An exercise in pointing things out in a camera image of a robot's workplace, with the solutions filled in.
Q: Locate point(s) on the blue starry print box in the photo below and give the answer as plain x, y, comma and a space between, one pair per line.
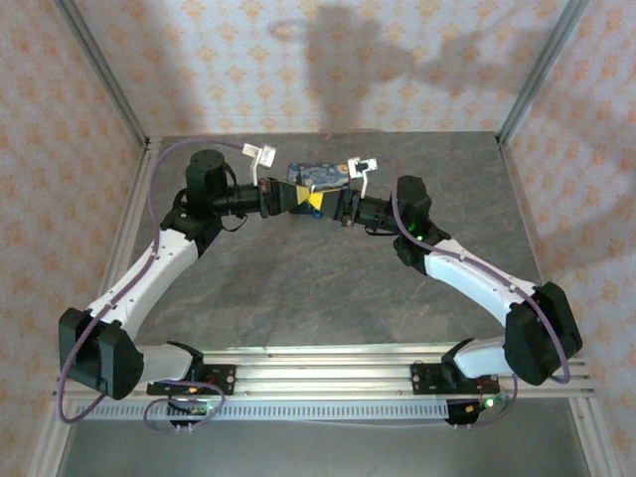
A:
318, 174

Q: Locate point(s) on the aluminium side rail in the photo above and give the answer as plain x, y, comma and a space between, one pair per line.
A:
529, 238
143, 174

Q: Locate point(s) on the small blue padlock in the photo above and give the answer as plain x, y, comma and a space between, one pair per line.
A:
315, 214

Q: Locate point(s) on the black base electronics mount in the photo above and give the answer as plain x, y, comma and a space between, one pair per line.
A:
462, 415
191, 408

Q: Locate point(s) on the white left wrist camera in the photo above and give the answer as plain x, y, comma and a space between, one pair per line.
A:
266, 156

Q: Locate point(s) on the wide aluminium base rail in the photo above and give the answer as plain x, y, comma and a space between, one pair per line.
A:
323, 380

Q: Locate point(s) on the aluminium frame post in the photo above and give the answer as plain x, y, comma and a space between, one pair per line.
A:
100, 64
543, 64

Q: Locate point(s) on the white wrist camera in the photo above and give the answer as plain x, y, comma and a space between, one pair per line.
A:
266, 156
362, 169

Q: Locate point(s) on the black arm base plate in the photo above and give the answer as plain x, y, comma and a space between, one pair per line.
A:
226, 380
422, 380

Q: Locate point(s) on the narrow aluminium cross rail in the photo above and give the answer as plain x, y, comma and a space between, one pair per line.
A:
323, 351

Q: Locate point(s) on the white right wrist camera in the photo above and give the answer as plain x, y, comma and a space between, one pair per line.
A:
362, 169

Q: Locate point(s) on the aluminium lower frame leg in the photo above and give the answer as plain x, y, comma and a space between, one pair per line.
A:
588, 437
52, 442

